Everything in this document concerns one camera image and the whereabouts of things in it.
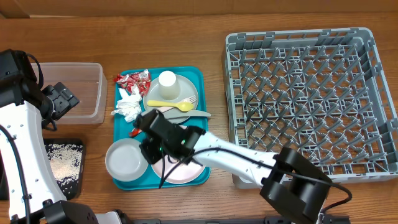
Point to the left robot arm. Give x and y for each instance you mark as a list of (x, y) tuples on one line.
[(27, 107)]

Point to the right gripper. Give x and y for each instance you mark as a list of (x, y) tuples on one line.
[(151, 156)]

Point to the crumpled white napkin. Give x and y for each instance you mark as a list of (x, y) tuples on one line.
[(129, 104)]

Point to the light blue plastic knife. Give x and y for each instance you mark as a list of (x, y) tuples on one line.
[(172, 115)]

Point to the clear plastic bin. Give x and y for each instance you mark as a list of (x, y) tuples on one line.
[(86, 81)]

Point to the spilled rice grains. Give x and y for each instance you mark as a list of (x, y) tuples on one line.
[(65, 165)]

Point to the white paper cup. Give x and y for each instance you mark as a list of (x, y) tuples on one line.
[(169, 87)]

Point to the yellow plastic spoon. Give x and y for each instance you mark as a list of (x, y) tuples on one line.
[(182, 106)]

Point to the small red ketchup packet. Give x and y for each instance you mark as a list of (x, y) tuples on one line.
[(134, 132)]

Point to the white pink-rimmed plate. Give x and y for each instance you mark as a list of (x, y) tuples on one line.
[(181, 175)]

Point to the grey bowl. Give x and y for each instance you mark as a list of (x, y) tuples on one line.
[(124, 160)]

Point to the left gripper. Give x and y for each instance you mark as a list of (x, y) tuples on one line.
[(63, 98)]

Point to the large red snack wrapper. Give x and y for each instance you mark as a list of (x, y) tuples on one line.
[(129, 81)]

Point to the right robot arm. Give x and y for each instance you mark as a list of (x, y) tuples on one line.
[(290, 183)]

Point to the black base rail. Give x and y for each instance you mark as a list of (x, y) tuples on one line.
[(329, 219)]

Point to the grey dishwasher rack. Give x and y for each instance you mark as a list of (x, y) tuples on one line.
[(322, 92)]

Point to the grey plate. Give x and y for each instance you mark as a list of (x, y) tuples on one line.
[(187, 89)]

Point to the black waste tray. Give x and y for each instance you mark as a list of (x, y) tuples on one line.
[(71, 168)]

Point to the white plastic fork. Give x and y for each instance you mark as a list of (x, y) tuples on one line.
[(190, 99)]

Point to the teal serving tray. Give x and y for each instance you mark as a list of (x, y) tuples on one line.
[(149, 180)]

